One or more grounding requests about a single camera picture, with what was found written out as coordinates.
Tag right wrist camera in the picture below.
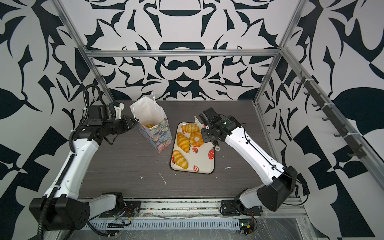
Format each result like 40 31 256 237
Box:
199 108 222 128

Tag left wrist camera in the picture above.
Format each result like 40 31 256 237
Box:
88 101 124 126

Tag wall hook rack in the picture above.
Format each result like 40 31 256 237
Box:
298 72 369 159

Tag bottom left fake croissant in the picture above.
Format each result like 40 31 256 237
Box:
173 150 189 170

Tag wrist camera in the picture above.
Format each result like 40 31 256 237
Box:
199 108 222 128
88 101 124 126

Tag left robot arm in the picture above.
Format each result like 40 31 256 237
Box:
29 84 138 240

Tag ring shaped fake bread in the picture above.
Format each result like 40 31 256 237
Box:
190 131 204 148

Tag column fake croissant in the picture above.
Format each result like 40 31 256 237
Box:
177 132 191 153

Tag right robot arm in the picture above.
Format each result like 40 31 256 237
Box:
199 113 299 216

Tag strawberry print tray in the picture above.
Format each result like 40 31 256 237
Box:
170 122 216 174

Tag long striped fake croissant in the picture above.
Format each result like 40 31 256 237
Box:
181 123 201 134

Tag colourful printed paper bag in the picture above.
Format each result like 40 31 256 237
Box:
130 96 173 152

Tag base rail with cable duct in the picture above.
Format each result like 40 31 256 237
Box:
44 197 313 238

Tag aluminium frame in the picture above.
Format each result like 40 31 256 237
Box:
52 1 384 188

